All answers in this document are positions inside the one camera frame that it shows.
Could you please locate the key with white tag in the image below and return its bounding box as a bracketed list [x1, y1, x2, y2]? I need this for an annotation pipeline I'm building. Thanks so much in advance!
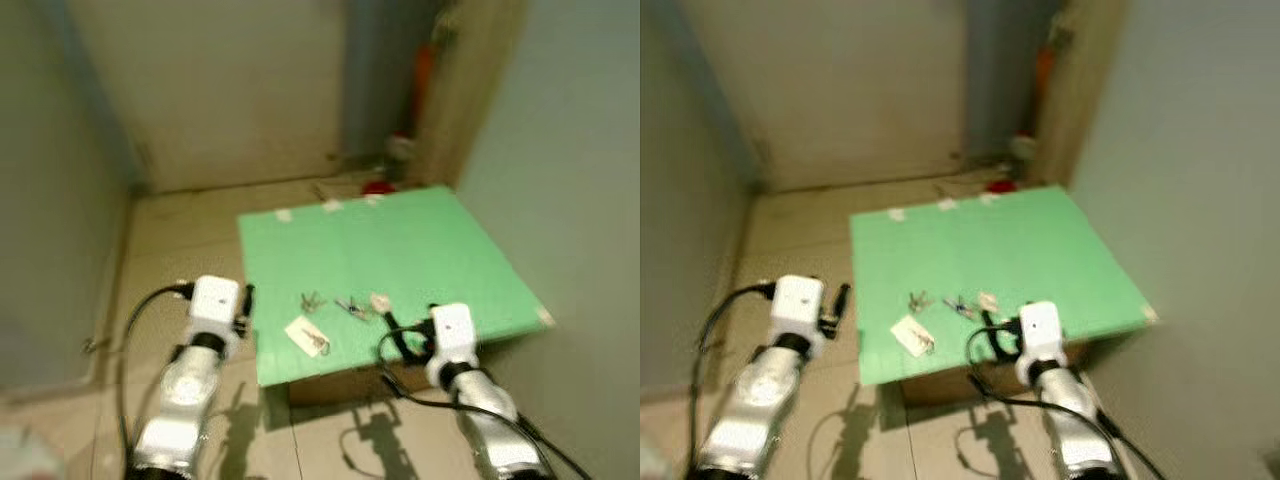
[284, 314, 332, 358]
[890, 314, 937, 358]

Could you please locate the brown wooden door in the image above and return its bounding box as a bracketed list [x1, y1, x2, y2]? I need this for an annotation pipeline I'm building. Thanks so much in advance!
[408, 0, 531, 191]
[1030, 0, 1131, 189]

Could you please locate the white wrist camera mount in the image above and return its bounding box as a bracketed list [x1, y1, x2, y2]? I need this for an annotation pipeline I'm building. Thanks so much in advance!
[186, 276, 245, 339]
[768, 274, 827, 339]
[1016, 299, 1067, 369]
[428, 303, 481, 369]

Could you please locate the green table cover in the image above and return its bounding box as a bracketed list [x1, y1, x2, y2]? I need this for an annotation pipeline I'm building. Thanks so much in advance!
[848, 184, 1161, 387]
[237, 184, 554, 389]

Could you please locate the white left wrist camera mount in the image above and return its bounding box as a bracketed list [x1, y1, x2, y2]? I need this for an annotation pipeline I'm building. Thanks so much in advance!
[186, 276, 245, 339]
[768, 274, 827, 339]

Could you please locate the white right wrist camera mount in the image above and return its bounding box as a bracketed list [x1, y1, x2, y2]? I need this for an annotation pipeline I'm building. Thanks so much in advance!
[1016, 299, 1067, 369]
[428, 303, 481, 369]

